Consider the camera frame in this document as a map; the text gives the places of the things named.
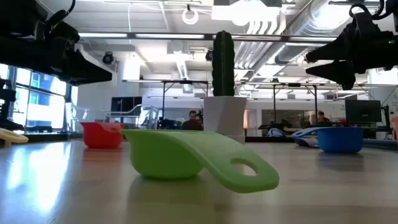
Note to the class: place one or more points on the blue measuring cup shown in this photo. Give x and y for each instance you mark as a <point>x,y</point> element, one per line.
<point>340,140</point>

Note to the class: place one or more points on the black monitor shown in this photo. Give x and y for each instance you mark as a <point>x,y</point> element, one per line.
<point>362,110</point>

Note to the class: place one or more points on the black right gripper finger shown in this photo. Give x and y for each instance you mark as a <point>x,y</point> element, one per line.
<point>339,49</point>
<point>339,73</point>

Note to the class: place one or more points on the black overhead frame beam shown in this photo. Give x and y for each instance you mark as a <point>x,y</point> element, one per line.
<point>264,38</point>

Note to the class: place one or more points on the silver ventilation duct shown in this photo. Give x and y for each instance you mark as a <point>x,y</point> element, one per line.
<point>311,21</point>

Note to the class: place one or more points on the black metal frame stand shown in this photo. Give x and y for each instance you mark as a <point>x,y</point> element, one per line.
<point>295,84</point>
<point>186,82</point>

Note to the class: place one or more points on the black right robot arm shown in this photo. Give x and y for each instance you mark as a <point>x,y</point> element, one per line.
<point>393,49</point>

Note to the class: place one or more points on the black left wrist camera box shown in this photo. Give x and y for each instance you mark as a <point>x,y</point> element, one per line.
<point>62,32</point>

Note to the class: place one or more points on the long ceiling light strip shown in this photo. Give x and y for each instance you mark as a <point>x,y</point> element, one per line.
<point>311,39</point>
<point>102,35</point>
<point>168,36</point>

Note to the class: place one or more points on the person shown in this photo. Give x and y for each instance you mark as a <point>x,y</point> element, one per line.
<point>321,118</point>
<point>192,124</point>

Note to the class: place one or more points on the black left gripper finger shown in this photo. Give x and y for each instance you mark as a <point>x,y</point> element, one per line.
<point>90,74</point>

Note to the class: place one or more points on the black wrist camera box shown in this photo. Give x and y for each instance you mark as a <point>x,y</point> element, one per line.
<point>62,32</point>
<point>367,23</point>

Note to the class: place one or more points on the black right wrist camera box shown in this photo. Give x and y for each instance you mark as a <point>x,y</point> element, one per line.
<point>367,23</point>

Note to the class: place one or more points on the orange measuring cup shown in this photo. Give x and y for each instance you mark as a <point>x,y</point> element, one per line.
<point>101,137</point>

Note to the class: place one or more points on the white plant pot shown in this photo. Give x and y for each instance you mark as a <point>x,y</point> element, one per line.
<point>224,115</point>

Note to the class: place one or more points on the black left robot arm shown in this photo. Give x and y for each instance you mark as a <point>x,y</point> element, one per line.
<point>6,96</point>

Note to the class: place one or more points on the yellow measuring cup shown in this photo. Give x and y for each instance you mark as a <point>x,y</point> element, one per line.
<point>14,137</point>

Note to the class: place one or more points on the green measuring cup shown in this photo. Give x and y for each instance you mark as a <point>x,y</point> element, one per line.
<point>161,155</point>

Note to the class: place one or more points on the clear plastic basket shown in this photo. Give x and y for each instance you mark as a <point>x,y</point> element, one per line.
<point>141,119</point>

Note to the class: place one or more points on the green cactus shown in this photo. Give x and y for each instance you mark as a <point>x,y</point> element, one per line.
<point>223,62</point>

